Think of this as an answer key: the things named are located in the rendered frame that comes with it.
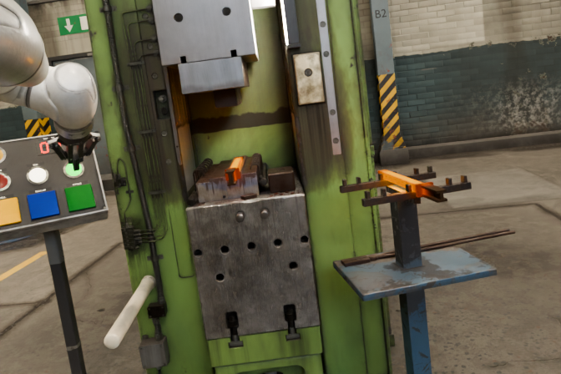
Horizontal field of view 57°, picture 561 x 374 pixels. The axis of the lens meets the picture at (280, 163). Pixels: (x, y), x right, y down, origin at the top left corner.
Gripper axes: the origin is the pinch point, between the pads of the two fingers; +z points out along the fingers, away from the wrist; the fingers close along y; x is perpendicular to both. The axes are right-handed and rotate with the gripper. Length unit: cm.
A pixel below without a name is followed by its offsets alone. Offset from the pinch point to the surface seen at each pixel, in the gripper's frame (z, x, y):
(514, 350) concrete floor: 55, -98, 162
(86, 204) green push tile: 12.5, -8.7, 1.1
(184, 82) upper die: -1.6, 20.2, 36.5
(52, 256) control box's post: 32.0, -16.0, -10.5
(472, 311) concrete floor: 87, -79, 176
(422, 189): -31, -39, 80
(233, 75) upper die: -7, 17, 51
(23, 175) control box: 13.2, 4.2, -13.6
